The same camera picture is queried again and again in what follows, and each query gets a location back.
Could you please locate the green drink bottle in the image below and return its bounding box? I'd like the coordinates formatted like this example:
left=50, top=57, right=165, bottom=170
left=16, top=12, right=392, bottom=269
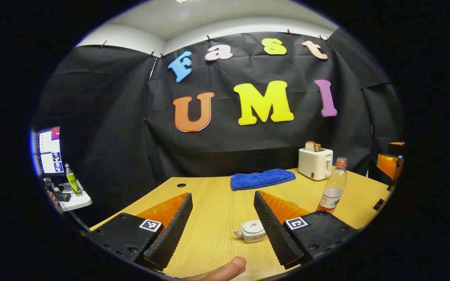
left=64, top=163, right=82, bottom=197

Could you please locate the computer monitor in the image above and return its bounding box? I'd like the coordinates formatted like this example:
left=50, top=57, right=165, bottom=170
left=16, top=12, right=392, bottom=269
left=34, top=126, right=63, bottom=176

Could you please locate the blue towel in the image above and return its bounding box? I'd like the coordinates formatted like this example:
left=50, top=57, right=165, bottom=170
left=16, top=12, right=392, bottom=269
left=230, top=169, right=296, bottom=192

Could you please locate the white side table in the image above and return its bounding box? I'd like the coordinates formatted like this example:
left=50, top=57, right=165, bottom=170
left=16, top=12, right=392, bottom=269
left=49, top=180, right=93, bottom=212

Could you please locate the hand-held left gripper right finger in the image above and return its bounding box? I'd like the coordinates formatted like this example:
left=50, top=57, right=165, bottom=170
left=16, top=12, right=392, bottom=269
left=254, top=190, right=360, bottom=270

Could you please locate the clear water bottle red label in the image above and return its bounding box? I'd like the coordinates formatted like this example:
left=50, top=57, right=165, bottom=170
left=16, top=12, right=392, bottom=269
left=317, top=157, right=348, bottom=213

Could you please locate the black backdrop cloth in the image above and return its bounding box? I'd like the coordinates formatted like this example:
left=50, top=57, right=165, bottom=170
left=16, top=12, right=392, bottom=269
left=34, top=28, right=405, bottom=231

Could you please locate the white toaster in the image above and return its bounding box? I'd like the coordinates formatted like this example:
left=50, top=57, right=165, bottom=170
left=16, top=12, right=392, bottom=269
left=298, top=148, right=334, bottom=181

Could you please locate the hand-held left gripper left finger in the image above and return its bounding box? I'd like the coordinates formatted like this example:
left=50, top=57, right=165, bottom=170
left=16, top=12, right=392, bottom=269
left=86, top=192, right=193, bottom=272

